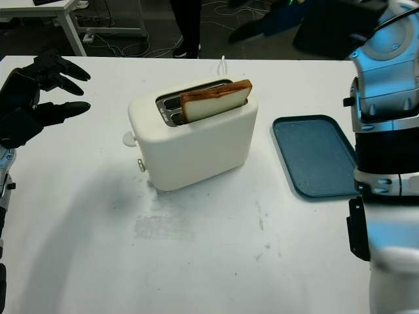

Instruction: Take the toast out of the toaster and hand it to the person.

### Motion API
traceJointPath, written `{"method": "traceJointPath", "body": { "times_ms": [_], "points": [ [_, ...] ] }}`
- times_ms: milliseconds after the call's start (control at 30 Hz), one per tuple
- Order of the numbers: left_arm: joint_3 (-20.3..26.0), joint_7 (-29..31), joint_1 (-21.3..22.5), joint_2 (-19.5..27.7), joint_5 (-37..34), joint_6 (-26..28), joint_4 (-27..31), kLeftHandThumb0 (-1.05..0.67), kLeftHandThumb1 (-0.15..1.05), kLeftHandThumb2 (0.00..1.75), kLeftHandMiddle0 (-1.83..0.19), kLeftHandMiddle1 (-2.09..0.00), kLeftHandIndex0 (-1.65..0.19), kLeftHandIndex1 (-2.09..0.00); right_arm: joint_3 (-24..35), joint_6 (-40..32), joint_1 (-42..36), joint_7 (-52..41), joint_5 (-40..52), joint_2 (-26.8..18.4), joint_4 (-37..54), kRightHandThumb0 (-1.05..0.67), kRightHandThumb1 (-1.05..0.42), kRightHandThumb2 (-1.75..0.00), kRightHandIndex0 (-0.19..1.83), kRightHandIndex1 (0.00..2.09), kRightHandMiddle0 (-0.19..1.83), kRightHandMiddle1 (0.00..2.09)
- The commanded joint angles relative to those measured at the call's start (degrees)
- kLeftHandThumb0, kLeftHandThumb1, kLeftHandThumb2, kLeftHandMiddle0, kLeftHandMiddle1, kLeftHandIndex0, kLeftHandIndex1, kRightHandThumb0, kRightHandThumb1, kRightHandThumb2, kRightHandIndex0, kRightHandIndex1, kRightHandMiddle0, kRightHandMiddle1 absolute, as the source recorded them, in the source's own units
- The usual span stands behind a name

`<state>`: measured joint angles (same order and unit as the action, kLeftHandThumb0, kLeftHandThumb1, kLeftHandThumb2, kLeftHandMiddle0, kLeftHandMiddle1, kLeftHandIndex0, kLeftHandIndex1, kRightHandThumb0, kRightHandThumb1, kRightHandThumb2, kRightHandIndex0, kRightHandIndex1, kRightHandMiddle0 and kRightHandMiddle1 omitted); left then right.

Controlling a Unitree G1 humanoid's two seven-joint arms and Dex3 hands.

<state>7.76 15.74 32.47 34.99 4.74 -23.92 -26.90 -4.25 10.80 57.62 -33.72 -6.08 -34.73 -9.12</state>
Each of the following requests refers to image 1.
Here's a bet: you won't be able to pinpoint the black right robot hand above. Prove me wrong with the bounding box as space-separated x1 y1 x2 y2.
228 0 315 45

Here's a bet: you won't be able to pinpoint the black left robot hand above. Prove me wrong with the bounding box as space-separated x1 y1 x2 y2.
0 49 92 129

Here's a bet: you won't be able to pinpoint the toast slice with brown crust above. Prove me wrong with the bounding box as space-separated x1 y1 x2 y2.
179 79 253 124

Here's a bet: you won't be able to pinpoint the person's legs in black trousers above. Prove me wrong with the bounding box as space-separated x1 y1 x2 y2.
170 0 202 60

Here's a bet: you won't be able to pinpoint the white two-slot toaster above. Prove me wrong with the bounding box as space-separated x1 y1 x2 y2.
122 78 259 192

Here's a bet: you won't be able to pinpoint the white desk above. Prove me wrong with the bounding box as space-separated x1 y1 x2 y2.
0 0 150 58

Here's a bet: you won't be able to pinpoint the blue plastic tray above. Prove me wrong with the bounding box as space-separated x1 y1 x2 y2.
272 114 359 200

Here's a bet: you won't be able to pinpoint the white floor cable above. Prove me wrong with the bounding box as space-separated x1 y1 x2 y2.
201 0 272 26

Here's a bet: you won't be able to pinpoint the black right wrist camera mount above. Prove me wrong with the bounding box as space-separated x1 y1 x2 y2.
293 0 384 61

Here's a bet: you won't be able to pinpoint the white toaster power cord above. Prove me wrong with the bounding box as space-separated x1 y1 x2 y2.
209 55 229 80

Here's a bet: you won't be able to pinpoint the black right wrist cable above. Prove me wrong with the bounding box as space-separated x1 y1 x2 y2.
372 0 419 34

